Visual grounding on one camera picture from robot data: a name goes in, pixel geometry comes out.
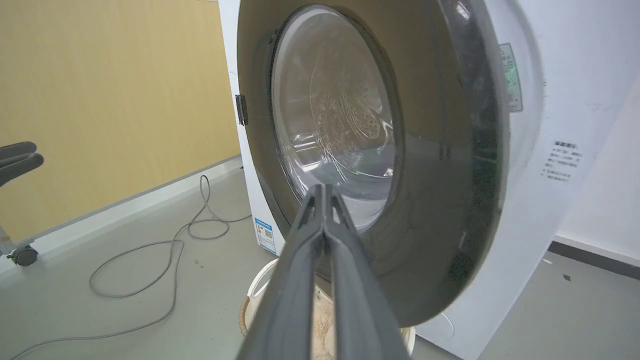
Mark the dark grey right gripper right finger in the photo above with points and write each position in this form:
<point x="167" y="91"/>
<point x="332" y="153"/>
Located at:
<point x="361" y="300"/>

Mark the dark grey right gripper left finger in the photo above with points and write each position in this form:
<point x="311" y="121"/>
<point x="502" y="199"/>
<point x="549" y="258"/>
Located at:
<point x="292" y="295"/>

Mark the round grey washing machine door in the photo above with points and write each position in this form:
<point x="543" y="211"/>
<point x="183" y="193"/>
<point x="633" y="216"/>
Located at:
<point x="430" y="165"/>

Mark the white washing machine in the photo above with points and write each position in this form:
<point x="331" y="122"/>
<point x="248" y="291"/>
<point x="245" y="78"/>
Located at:
<point x="560" y="165"/>

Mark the white laundry basket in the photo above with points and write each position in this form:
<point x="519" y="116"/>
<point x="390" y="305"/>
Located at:
<point x="260" y="290"/>

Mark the blue energy label sticker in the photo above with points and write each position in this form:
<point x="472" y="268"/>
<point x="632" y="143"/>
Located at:
<point x="265" y="235"/>

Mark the green warning sticker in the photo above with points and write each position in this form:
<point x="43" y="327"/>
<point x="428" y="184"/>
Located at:
<point x="512" y="77"/>

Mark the grey office chair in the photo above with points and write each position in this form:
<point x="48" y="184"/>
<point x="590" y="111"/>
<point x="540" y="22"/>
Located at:
<point x="17" y="195"/>

